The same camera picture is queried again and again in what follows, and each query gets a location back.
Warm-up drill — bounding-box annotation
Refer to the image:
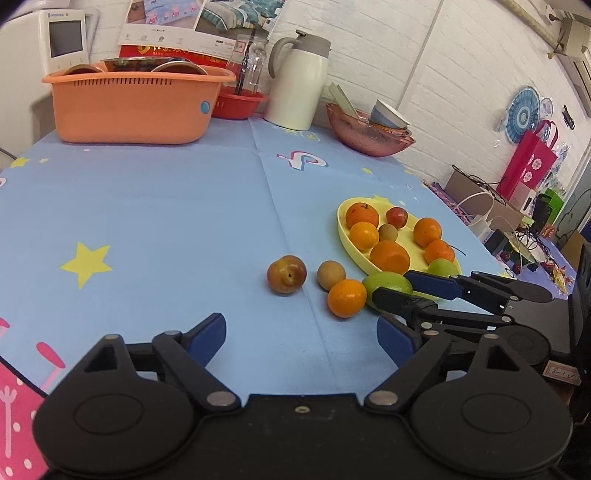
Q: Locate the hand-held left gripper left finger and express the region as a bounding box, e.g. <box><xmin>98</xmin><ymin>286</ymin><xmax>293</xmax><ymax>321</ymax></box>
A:
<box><xmin>69</xmin><ymin>313</ymin><xmax>241</xmax><ymax>413</ymax></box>

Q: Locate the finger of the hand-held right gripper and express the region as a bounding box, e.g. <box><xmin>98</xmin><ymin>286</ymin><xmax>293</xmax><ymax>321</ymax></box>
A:
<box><xmin>372</xmin><ymin>286</ymin><xmax>516</xmax><ymax>331</ymax></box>
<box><xmin>404</xmin><ymin>270</ymin><xmax>553</xmax><ymax>311</ymax></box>

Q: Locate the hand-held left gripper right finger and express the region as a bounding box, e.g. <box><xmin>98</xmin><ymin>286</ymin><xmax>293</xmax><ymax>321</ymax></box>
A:
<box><xmin>364</xmin><ymin>316</ymin><xmax>532</xmax><ymax>412</ymax></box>

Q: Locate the green fruit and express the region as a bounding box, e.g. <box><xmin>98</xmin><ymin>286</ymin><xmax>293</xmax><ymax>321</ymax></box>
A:
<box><xmin>361</xmin><ymin>271</ymin><xmax>413</xmax><ymax>309</ymax></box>
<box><xmin>427</xmin><ymin>258</ymin><xmax>460</xmax><ymax>278</ymax></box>

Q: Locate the orange with stem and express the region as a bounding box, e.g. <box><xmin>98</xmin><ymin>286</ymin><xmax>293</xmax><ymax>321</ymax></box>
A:
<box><xmin>424</xmin><ymin>239</ymin><xmax>456</xmax><ymax>265</ymax></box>

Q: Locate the yellow plastic plate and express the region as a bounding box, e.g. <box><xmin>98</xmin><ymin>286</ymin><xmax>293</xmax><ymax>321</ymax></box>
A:
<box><xmin>337</xmin><ymin>197</ymin><xmax>463</xmax><ymax>287</ymax></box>

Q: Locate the large orange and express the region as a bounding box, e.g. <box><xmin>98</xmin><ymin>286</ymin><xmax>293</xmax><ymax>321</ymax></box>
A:
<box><xmin>369</xmin><ymin>240</ymin><xmax>411</xmax><ymax>275</ymax></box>

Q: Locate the small orange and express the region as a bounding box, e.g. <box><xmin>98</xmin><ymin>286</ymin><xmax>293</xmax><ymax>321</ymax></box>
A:
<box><xmin>327</xmin><ymin>279</ymin><xmax>368</xmax><ymax>319</ymax></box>

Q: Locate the red-yellow plum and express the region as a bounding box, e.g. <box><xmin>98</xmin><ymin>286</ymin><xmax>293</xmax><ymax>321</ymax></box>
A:
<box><xmin>266</xmin><ymin>255</ymin><xmax>308</xmax><ymax>296</ymax></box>

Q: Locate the white charger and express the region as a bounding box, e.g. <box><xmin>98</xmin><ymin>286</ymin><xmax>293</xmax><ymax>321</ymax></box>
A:
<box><xmin>468</xmin><ymin>217</ymin><xmax>493</xmax><ymax>241</ymax></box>

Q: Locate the black power adapter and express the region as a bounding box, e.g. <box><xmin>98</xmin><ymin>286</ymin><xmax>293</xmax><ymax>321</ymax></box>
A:
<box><xmin>485</xmin><ymin>228</ymin><xmax>509</xmax><ymax>256</ymax></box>

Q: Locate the cardboard box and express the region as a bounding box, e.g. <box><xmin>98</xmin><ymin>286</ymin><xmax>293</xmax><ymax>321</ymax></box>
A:
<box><xmin>444</xmin><ymin>165</ymin><xmax>526</xmax><ymax>232</ymax></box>

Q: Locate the blue printed tablecloth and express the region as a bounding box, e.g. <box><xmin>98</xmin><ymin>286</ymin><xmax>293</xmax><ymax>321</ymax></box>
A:
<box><xmin>0</xmin><ymin>115</ymin><xmax>525</xmax><ymax>480</ymax></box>

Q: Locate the green bag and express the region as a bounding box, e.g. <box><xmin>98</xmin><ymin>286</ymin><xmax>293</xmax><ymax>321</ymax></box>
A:
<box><xmin>537</xmin><ymin>186</ymin><xmax>567</xmax><ymax>232</ymax></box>

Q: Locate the pink gift bag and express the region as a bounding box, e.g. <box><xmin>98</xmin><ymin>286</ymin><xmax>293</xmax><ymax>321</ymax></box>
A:
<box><xmin>496</xmin><ymin>119</ymin><xmax>559</xmax><ymax>200</ymax></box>

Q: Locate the pink glass bowl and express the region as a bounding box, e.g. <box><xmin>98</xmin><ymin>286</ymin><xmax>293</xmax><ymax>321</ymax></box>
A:
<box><xmin>325</xmin><ymin>102</ymin><xmax>417</xmax><ymax>158</ymax></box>

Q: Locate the blue and white cup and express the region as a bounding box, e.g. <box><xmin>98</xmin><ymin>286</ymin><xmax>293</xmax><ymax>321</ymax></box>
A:
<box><xmin>369</xmin><ymin>99</ymin><xmax>411</xmax><ymax>131</ymax></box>

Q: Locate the white thermos jug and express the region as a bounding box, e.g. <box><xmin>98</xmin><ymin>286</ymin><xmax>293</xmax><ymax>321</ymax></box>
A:
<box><xmin>263</xmin><ymin>30</ymin><xmax>332</xmax><ymax>131</ymax></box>

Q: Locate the red plastic bowl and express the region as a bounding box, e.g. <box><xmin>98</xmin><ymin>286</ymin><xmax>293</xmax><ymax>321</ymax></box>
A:
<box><xmin>211</xmin><ymin>88</ymin><xmax>270</xmax><ymax>121</ymax></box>

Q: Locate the orange plastic basket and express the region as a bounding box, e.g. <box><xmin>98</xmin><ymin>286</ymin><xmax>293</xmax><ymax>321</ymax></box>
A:
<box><xmin>41</xmin><ymin>65</ymin><xmax>238</xmax><ymax>145</ymax></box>

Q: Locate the glass jar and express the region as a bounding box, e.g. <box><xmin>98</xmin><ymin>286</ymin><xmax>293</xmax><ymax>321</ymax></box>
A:
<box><xmin>235</xmin><ymin>34</ymin><xmax>269</xmax><ymax>96</ymax></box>

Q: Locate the air conditioner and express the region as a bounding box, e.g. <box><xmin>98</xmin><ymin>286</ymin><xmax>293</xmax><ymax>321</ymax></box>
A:
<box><xmin>551</xmin><ymin>13</ymin><xmax>591</xmax><ymax>101</ymax></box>

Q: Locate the white appliance with screen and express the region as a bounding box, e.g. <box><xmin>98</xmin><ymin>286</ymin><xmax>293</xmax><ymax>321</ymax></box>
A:
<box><xmin>39</xmin><ymin>9</ymin><xmax>100</xmax><ymax>75</ymax></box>

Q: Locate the white cable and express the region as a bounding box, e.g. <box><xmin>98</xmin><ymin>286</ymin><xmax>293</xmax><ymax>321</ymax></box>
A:
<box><xmin>457</xmin><ymin>190</ymin><xmax>497</xmax><ymax>222</ymax></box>

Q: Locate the wall poster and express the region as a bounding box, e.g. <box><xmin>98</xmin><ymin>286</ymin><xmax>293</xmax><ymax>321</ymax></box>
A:
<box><xmin>117</xmin><ymin>0</ymin><xmax>288</xmax><ymax>62</ymax></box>

